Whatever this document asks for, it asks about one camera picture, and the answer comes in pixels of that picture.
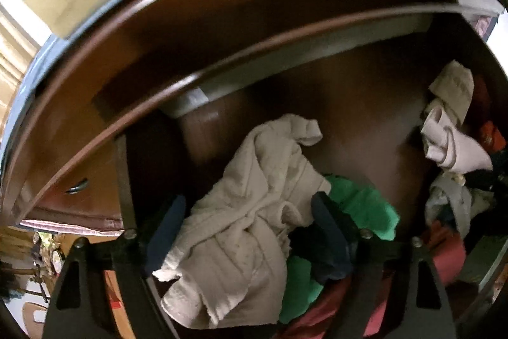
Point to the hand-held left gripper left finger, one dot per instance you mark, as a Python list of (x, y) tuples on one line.
[(166, 231)]

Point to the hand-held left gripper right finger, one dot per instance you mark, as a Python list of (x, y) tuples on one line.
[(331, 224)]

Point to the green black striped underwear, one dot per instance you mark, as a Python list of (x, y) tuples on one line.
[(365, 208)]

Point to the cream white underwear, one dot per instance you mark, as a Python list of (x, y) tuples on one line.
[(238, 227)]

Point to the pale pink underwear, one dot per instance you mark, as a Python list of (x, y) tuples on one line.
[(448, 148)]

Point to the wooden side drawer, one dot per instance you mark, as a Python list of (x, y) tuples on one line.
[(79, 200)]

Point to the dark wooden desk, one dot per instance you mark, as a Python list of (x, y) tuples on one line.
[(158, 25)]

